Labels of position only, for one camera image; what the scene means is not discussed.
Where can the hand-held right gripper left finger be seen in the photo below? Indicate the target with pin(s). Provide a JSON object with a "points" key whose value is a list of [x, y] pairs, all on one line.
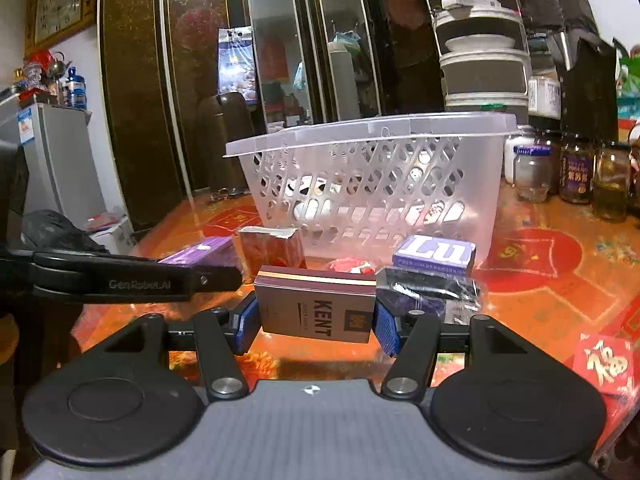
{"points": [[245, 324]]}

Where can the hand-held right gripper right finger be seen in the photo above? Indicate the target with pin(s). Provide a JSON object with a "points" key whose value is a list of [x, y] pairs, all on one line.
{"points": [[387, 331]]}

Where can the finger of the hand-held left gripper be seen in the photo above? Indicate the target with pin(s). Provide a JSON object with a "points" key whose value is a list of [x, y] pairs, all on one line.
{"points": [[140, 280]]}

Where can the brown cigarette box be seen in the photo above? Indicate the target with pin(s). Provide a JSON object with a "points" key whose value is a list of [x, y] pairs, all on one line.
{"points": [[315, 310]]}

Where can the translucent plastic basket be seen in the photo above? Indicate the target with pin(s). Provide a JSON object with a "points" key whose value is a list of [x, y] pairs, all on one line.
{"points": [[380, 180]]}

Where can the white cardboard box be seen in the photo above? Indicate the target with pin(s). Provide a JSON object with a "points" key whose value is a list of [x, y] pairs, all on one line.
{"points": [[114, 236]]}

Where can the black plastic bag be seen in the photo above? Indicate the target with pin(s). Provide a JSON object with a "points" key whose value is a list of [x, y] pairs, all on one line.
{"points": [[55, 234]]}

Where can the black plastic-wrapped packet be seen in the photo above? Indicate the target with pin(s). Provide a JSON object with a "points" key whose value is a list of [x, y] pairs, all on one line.
{"points": [[430, 292]]}

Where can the purple cigarette box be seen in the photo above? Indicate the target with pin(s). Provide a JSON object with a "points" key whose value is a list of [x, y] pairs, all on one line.
{"points": [[202, 256]]}

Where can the red crumpled packet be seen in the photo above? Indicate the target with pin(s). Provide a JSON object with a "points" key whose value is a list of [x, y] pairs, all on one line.
{"points": [[350, 266]]}

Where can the dark red cigarette box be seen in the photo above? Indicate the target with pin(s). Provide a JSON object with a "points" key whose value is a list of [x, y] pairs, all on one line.
{"points": [[272, 249]]}

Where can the blue and white box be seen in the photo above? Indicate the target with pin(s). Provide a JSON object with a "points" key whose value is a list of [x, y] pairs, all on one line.
{"points": [[435, 252]]}

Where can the grey refrigerator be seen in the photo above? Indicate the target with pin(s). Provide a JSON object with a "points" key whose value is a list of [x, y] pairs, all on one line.
{"points": [[55, 160]]}

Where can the bunch of keys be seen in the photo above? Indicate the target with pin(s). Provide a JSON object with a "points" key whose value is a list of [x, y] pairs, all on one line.
{"points": [[225, 193]]}

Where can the red printed tablecloth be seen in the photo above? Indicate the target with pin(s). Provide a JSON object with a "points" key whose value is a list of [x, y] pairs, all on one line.
{"points": [[540, 270]]}

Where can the blue water bottle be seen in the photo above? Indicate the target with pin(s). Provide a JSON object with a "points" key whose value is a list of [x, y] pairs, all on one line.
{"points": [[75, 89]]}

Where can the dark mirrored wardrobe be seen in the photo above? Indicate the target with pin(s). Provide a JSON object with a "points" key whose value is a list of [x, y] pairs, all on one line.
{"points": [[145, 85]]}

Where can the metal kettle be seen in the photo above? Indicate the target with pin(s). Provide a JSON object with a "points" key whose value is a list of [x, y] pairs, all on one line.
{"points": [[56, 65]]}

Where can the white plastic jar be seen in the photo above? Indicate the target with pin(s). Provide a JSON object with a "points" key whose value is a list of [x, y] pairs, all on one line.
{"points": [[509, 160]]}

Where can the glass jar with blue label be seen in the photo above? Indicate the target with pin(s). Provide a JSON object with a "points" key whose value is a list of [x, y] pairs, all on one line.
{"points": [[533, 172]]}

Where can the red paper envelope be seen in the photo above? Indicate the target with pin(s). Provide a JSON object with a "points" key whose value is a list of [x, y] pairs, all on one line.
{"points": [[602, 366]]}

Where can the blue hanging package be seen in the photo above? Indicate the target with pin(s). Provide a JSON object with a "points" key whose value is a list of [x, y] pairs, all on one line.
{"points": [[238, 67]]}

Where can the dark jar with purple label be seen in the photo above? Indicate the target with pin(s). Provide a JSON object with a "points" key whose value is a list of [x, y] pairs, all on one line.
{"points": [[577, 170]]}

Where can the glass jar with yellow contents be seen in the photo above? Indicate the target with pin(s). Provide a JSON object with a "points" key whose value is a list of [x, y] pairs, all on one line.
{"points": [[611, 185]]}

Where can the white tiered shelf rack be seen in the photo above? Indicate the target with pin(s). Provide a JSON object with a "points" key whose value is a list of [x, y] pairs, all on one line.
{"points": [[480, 67]]}

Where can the clear jar with white label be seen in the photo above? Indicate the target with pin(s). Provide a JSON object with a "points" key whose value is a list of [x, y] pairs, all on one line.
{"points": [[545, 95]]}

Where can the white bowl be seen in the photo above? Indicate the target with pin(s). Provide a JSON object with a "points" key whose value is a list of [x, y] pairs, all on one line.
{"points": [[479, 42]]}

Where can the black container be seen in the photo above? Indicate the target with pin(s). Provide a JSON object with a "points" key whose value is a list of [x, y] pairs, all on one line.
{"points": [[589, 90]]}

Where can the flat white box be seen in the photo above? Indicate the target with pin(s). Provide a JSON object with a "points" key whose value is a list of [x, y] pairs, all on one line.
{"points": [[470, 1]]}

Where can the wooden wall clock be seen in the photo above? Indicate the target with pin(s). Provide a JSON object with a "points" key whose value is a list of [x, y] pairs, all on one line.
{"points": [[60, 7]]}

